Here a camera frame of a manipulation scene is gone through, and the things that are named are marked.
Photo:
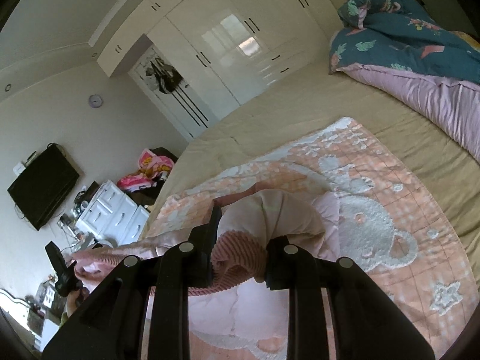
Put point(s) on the person's left hand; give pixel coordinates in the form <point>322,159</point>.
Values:
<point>74,300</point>

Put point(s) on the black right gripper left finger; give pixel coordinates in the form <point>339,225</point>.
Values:
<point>188,264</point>

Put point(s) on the round wall clock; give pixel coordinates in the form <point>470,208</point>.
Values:
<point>95,101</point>

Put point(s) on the white glossy wardrobe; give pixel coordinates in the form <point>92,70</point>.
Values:
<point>228,51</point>

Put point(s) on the clutter on drawer chest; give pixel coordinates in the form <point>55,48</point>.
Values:
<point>76,232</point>

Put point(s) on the pink cartoon blanket pile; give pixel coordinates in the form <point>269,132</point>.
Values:
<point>151,168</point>

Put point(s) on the black wall television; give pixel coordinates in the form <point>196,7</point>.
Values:
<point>43,185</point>

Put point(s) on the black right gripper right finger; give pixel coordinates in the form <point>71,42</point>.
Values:
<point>288,266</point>

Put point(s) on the tan bed sheet mattress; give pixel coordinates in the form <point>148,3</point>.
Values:
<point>311,99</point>

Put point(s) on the bags hanging on door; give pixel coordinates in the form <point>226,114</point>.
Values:
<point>162,76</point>

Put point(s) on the peach patterned quilt blanket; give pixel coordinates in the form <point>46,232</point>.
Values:
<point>389,224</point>

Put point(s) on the white bedroom door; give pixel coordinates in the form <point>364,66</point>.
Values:
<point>172,94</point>

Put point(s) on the teal and pink duvet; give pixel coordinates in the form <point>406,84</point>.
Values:
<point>395,46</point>

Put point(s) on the white drawer chest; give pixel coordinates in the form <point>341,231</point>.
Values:
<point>113,216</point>

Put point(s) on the pink quilted jacket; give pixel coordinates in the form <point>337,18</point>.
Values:
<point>238,302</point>

